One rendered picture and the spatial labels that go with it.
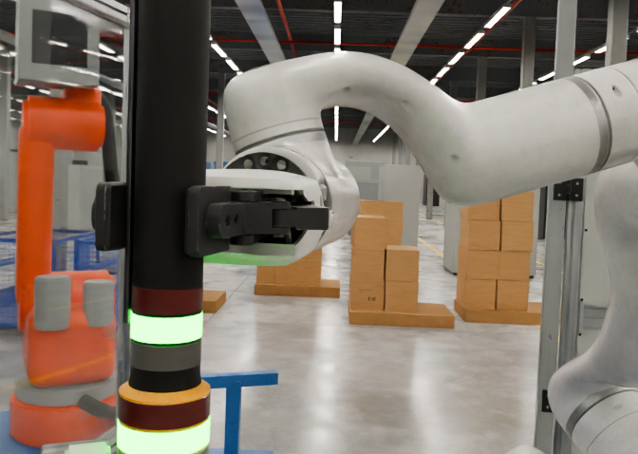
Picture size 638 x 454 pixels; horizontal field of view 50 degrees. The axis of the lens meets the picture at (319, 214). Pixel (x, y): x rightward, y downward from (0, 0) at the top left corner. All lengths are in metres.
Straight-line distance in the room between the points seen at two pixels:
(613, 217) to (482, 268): 7.69
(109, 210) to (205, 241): 0.05
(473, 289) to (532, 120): 7.98
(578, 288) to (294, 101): 1.68
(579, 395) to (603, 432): 0.06
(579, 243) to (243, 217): 1.82
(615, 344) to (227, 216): 0.68
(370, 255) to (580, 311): 5.90
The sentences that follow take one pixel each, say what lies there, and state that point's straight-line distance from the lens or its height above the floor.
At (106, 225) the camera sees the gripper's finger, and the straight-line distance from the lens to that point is 0.33.
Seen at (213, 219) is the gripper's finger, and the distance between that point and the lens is 0.31.
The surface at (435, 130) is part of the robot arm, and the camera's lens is 0.56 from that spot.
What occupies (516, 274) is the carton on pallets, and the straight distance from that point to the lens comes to 8.64.
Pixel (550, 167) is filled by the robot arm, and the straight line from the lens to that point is 0.60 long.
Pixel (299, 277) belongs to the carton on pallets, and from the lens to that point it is 9.67.
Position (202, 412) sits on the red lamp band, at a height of 1.54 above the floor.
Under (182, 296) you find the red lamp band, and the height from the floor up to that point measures 1.60.
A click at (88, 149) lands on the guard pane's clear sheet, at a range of 1.63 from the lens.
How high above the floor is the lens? 1.65
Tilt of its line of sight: 3 degrees down
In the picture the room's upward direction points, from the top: 2 degrees clockwise
